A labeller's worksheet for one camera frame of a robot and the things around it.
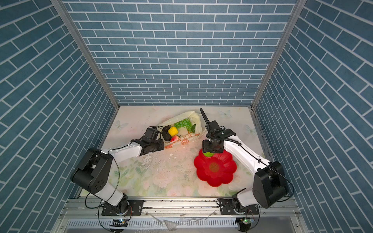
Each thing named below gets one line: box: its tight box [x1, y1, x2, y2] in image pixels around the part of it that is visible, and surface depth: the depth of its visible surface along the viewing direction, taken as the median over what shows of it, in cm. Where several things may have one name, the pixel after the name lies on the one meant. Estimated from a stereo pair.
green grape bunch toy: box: [173, 118, 196, 134], surface depth 107 cm
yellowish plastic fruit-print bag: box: [158, 110, 205, 149], surface depth 99 cm
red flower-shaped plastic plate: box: [193, 149, 238, 187], surface depth 89 cm
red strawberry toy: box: [169, 134, 182, 143], surface depth 98 cm
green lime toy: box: [203, 151, 215, 157], surface depth 82 cm
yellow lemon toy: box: [168, 126, 179, 137], surface depth 101 cm
